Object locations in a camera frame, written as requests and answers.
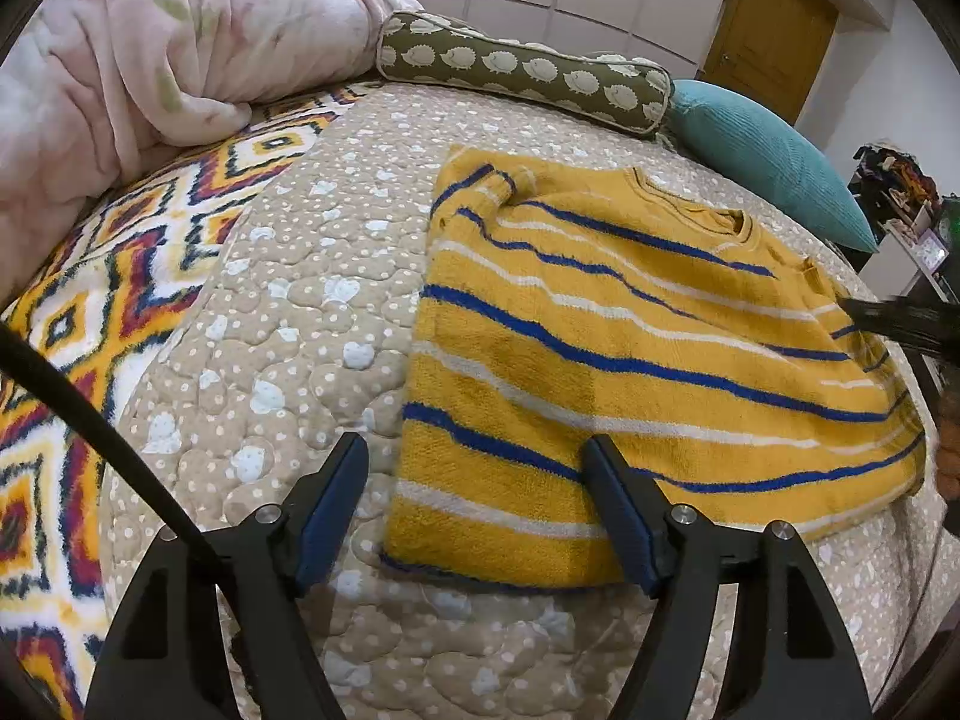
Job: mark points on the small purple box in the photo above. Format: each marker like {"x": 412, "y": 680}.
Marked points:
{"x": 934, "y": 249}

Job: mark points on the white shelf unit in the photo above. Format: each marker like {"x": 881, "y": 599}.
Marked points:
{"x": 896, "y": 247}

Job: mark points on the colourful geometric patterned blanket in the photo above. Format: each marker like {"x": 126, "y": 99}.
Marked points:
{"x": 112, "y": 270}

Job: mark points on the pink fleece comforter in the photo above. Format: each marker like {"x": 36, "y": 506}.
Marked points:
{"x": 150, "y": 45}

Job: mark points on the yellow striped sweater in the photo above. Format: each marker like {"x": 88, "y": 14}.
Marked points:
{"x": 600, "y": 360}

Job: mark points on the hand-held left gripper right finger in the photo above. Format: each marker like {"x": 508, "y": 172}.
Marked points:
{"x": 622, "y": 517}

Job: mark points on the olive hedgehog print bolster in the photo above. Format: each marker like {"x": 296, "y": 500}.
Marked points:
{"x": 517, "y": 75}

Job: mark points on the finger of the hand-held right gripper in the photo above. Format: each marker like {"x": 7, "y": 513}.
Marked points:
{"x": 907, "y": 324}

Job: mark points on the beige quilted bedspread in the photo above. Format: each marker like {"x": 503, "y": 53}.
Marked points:
{"x": 300, "y": 315}

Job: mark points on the pile of dark clothes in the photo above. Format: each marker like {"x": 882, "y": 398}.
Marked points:
{"x": 896, "y": 169}

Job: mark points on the wooden door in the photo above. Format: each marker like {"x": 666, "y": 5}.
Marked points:
{"x": 772, "y": 37}

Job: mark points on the teal ribbed pillow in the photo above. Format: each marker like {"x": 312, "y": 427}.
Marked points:
{"x": 757, "y": 157}

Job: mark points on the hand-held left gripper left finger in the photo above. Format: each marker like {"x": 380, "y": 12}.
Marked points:
{"x": 330, "y": 517}

